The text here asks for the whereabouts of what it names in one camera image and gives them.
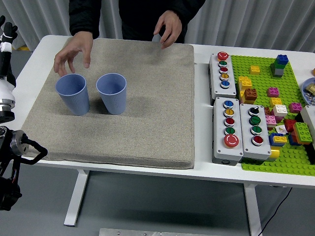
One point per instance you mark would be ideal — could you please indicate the magenta toy brick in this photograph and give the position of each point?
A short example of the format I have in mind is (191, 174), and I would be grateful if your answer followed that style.
(278, 119)
(295, 107)
(273, 92)

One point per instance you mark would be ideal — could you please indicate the white box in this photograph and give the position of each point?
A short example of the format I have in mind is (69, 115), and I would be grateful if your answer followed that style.
(310, 118)

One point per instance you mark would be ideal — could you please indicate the grey toy brick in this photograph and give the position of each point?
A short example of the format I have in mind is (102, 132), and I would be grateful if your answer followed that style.
(278, 73)

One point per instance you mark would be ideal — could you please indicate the silver metal parts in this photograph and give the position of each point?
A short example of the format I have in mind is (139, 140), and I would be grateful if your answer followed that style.
(310, 97)

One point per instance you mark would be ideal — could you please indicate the white printed toy tile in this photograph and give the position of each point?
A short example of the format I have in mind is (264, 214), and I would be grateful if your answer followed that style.
(280, 129)

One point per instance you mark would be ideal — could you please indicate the yellow round toy brick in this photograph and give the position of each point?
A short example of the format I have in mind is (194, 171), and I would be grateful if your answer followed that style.
(274, 154)

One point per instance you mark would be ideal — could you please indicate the white toy brick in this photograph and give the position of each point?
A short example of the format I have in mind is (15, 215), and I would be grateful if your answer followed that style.
(280, 110)

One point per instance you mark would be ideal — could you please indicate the person's right forearm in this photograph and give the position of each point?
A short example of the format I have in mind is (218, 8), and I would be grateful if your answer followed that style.
(83, 17)

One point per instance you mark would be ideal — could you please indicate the large grey five-button box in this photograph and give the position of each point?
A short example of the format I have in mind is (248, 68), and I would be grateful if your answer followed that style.
(220, 147)

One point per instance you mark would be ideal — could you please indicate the person's left forearm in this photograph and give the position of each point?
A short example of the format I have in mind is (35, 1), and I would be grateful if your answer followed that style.
(189, 5)

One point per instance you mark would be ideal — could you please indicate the small brown toy brick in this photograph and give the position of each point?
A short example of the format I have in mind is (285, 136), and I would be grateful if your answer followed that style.
(267, 111)

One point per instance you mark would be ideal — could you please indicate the brass fitting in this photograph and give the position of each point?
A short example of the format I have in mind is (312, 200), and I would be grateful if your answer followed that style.
(311, 87)

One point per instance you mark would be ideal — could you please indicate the blue ribbed cup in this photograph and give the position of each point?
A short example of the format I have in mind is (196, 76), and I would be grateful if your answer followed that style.
(73, 103)
(113, 103)

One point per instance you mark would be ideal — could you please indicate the green studded baseplate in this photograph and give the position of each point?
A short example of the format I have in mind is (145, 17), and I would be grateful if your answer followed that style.
(261, 81)

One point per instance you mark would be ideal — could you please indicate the blue toy brick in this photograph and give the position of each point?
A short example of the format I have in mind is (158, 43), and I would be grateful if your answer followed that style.
(270, 140)
(291, 141)
(282, 60)

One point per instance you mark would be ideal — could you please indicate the large green toy brick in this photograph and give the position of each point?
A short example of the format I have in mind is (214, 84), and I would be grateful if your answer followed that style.
(302, 131)

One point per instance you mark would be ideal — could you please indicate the grey four-button selector box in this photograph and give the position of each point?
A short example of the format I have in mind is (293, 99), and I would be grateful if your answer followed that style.
(248, 147)

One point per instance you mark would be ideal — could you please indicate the red toy brick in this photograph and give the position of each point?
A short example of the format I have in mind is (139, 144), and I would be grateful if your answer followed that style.
(289, 125)

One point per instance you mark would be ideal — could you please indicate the orange toy brick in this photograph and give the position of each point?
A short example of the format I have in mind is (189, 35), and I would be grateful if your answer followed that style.
(306, 141)

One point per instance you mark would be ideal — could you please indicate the white pleated curtain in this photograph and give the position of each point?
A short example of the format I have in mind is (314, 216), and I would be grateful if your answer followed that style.
(246, 19)

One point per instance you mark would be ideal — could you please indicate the grey-brown mat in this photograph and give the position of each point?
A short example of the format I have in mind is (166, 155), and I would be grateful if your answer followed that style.
(147, 98)

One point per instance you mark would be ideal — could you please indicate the light pink toy brick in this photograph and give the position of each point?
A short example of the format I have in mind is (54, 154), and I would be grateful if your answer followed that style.
(270, 121)

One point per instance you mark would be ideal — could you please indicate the blue bowl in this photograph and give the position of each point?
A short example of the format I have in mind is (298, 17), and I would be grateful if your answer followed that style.
(303, 91)

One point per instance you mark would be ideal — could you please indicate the small grey five-button box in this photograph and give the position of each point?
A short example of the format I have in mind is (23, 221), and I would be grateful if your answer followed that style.
(225, 92)

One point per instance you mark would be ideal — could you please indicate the person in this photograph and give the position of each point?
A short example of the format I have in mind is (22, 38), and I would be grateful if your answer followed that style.
(137, 19)

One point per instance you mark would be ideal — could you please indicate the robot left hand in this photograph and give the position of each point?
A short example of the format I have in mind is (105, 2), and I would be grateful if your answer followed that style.
(5, 91)

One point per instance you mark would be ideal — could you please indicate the white table leg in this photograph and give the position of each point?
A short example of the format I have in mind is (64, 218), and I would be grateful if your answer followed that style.
(76, 196)
(253, 209)

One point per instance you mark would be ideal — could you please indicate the person's right hand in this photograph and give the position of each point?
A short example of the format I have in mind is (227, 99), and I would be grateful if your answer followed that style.
(73, 49)

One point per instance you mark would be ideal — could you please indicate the person's left hand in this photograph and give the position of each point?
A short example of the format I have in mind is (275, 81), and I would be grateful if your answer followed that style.
(169, 24)

